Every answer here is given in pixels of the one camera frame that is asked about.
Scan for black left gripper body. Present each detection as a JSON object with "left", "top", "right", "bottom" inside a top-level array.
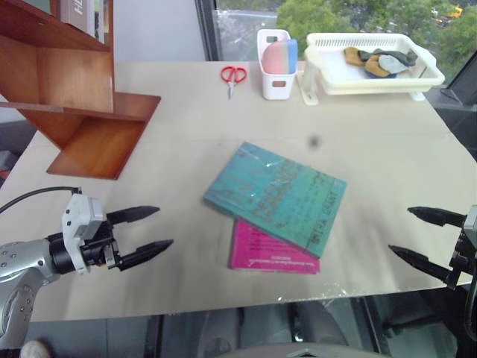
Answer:
[{"left": 80, "top": 219, "right": 124, "bottom": 271}]

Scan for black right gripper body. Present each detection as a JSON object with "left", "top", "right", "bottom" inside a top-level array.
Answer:
[{"left": 449, "top": 225, "right": 477, "bottom": 279}]

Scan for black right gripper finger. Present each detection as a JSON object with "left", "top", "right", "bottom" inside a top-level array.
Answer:
[
  {"left": 407, "top": 205, "right": 467, "bottom": 228},
  {"left": 388, "top": 244, "right": 462, "bottom": 292}
]

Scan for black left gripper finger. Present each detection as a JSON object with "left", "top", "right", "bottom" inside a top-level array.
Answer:
[
  {"left": 107, "top": 206, "right": 161, "bottom": 226},
  {"left": 119, "top": 239, "right": 175, "bottom": 271}
]

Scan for magenta book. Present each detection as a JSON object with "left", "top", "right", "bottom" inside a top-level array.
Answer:
[{"left": 227, "top": 220, "right": 321, "bottom": 276}]

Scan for teal book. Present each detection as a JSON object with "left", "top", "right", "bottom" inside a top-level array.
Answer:
[{"left": 202, "top": 141, "right": 347, "bottom": 260}]

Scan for brown wooden bookshelf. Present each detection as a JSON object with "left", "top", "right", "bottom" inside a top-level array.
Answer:
[{"left": 0, "top": 0, "right": 162, "bottom": 181}]

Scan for grey file binder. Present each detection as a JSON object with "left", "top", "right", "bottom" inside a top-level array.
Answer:
[{"left": 58, "top": 0, "right": 97, "bottom": 38}]

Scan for black equipment beside table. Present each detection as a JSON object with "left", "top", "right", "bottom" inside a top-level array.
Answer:
[{"left": 428, "top": 48, "right": 477, "bottom": 162}]

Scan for white rounded shape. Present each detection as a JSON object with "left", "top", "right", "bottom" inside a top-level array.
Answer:
[{"left": 20, "top": 339, "right": 51, "bottom": 358}]

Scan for dark rounded shape under table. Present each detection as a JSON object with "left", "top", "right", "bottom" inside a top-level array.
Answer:
[{"left": 162, "top": 300, "right": 353, "bottom": 358}]

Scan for light grey blue cloth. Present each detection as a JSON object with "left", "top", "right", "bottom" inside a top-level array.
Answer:
[{"left": 379, "top": 55, "right": 409, "bottom": 75}]

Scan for large brown cloth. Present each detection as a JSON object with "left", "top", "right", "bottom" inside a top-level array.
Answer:
[{"left": 363, "top": 55, "right": 392, "bottom": 79}]

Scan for white plastic dish rack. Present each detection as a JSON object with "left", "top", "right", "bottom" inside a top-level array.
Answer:
[{"left": 300, "top": 32, "right": 446, "bottom": 105}]

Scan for small brown cloth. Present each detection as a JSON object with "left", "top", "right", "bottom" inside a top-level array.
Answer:
[{"left": 343, "top": 47, "right": 364, "bottom": 68}]

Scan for white plastic storage bin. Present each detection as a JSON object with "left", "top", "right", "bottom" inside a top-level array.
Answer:
[{"left": 256, "top": 28, "right": 298, "bottom": 101}]

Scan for pink sponge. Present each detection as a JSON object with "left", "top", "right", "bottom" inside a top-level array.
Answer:
[{"left": 262, "top": 41, "right": 289, "bottom": 75}]

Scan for blue green sponge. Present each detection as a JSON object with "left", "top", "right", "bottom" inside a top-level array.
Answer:
[{"left": 285, "top": 38, "right": 300, "bottom": 72}]

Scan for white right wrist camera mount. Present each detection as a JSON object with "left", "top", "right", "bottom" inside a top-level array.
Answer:
[{"left": 461, "top": 204, "right": 477, "bottom": 244}]

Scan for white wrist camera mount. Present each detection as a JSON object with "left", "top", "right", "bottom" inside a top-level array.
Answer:
[
  {"left": 61, "top": 192, "right": 104, "bottom": 275},
  {"left": 461, "top": 204, "right": 477, "bottom": 244}
]

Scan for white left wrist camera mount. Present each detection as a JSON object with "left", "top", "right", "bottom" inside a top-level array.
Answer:
[{"left": 61, "top": 192, "right": 104, "bottom": 275}]

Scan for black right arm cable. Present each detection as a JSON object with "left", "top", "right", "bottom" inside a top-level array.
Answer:
[{"left": 463, "top": 275, "right": 477, "bottom": 336}]

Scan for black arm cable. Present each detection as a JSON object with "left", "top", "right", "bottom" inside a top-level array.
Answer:
[
  {"left": 0, "top": 186, "right": 82, "bottom": 216},
  {"left": 463, "top": 275, "right": 477, "bottom": 336}
]

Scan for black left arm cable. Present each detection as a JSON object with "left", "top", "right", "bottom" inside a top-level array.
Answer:
[{"left": 0, "top": 186, "right": 82, "bottom": 216}]

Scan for red handled scissors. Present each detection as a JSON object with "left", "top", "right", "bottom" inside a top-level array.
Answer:
[{"left": 220, "top": 66, "right": 248, "bottom": 100}]

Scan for black window frame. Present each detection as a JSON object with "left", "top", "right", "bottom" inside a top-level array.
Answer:
[{"left": 195, "top": 0, "right": 224, "bottom": 63}]

